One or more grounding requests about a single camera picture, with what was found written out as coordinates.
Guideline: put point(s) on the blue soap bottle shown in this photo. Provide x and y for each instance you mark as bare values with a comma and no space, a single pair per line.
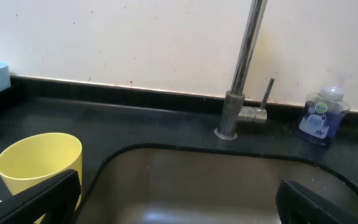
319,124

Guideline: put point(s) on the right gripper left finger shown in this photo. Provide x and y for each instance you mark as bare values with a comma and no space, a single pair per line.
26,202

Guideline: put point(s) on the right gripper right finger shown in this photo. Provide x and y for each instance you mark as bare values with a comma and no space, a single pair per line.
303,205

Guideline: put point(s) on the yellow cup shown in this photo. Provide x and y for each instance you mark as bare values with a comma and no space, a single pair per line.
39,155

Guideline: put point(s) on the steel tap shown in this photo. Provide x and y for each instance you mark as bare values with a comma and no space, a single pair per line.
232,109

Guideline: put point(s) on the steel sink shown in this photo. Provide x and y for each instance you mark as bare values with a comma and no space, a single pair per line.
182,180

